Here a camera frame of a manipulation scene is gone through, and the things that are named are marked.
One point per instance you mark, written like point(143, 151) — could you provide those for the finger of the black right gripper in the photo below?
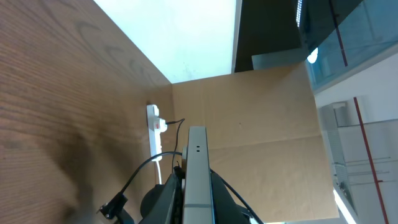
point(164, 203)
point(226, 210)

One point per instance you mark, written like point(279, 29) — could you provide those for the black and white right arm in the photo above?
point(247, 212)

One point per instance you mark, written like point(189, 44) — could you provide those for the white USB charger adapter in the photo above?
point(160, 125)

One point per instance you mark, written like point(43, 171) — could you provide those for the white power strip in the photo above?
point(154, 136)

